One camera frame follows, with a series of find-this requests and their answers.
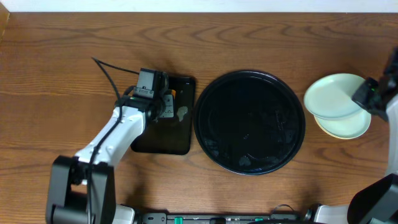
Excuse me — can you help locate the orange green scrub sponge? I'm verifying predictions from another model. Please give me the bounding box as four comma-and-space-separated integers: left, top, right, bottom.
170, 90, 176, 99

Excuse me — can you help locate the light blue plate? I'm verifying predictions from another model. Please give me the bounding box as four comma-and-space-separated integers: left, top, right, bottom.
317, 111, 371, 139
303, 73, 365, 120

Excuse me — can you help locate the pale yellow plate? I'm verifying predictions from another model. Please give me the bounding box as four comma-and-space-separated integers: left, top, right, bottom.
314, 116, 352, 139

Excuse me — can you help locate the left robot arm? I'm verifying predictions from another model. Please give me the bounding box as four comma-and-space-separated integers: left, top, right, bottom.
45, 90, 175, 223

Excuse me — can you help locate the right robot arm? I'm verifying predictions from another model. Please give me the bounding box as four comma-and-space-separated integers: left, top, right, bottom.
304, 65, 397, 223

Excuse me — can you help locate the black rectangular tray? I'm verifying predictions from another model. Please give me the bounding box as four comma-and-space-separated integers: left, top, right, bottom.
131, 77, 196, 155

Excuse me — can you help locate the black round tray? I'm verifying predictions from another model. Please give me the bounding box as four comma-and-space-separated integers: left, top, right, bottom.
193, 70, 306, 175

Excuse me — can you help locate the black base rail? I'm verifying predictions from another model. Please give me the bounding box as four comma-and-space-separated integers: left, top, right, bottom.
133, 213, 310, 224

